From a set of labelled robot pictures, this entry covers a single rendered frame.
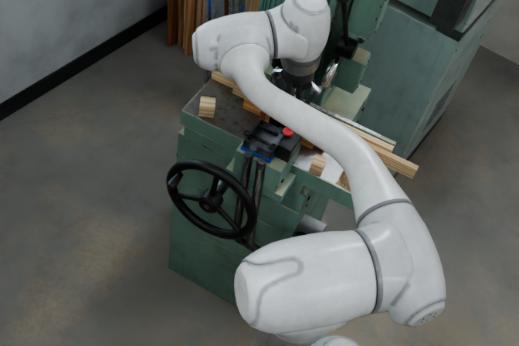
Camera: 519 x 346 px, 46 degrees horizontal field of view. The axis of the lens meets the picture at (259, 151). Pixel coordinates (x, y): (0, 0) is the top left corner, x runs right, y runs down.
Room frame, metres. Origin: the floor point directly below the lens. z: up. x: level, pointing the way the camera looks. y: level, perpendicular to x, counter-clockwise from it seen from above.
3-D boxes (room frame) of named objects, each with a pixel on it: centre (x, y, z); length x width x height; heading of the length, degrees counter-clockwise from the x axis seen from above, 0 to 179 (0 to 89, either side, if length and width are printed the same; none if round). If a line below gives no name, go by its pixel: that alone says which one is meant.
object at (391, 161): (1.32, -0.17, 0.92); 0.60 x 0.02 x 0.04; 72
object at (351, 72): (1.50, -0.21, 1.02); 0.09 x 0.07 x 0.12; 72
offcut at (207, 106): (1.30, 0.18, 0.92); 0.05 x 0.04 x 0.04; 8
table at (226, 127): (1.24, -0.05, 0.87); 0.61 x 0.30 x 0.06; 72
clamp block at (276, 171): (1.16, -0.02, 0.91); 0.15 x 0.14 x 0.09; 72
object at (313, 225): (1.15, -0.21, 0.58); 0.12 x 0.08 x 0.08; 162
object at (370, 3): (1.53, -0.21, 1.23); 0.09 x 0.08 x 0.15; 162
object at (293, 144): (1.16, -0.03, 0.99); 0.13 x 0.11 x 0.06; 72
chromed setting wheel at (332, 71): (1.45, -0.16, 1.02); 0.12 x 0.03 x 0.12; 162
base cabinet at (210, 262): (1.48, -0.04, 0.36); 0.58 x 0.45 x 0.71; 162
